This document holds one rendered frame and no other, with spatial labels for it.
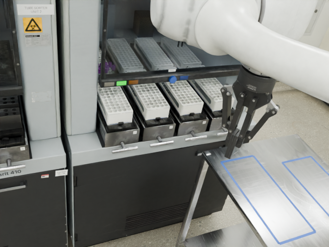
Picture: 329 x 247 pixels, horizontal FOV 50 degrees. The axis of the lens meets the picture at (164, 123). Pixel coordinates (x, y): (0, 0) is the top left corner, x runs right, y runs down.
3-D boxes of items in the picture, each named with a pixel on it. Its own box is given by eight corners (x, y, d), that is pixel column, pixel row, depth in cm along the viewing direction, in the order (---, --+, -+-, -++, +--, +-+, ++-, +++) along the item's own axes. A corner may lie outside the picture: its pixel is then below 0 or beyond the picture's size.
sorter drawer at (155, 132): (99, 58, 187) (99, 42, 181) (124, 57, 192) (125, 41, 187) (145, 149, 136) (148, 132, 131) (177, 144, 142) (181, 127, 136)
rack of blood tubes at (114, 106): (89, 85, 153) (89, 72, 149) (111, 83, 157) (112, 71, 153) (106, 127, 133) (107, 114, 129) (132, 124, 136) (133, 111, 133)
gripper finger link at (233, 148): (239, 129, 81) (242, 130, 80) (231, 151, 85) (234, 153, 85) (234, 135, 78) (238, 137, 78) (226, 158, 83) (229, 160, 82)
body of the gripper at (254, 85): (234, 65, 68) (222, 105, 74) (275, 82, 65) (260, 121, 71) (247, 53, 73) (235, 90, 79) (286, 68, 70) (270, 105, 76)
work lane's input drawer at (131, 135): (70, 60, 181) (69, 43, 175) (96, 58, 186) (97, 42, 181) (107, 156, 130) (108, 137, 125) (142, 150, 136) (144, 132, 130)
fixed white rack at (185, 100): (154, 79, 165) (155, 68, 161) (173, 78, 169) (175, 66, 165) (179, 118, 144) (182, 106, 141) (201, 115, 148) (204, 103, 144)
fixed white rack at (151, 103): (123, 82, 159) (124, 70, 155) (143, 80, 163) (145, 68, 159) (145, 122, 138) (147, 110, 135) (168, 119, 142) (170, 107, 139)
